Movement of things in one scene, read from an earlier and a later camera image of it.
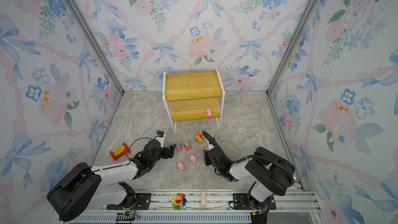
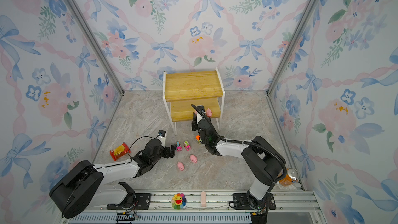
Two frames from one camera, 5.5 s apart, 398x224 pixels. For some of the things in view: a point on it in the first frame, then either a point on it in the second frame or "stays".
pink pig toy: (193, 158) stays
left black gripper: (167, 154) stays
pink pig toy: (209, 112) stays
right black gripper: (207, 157) → (195, 126)
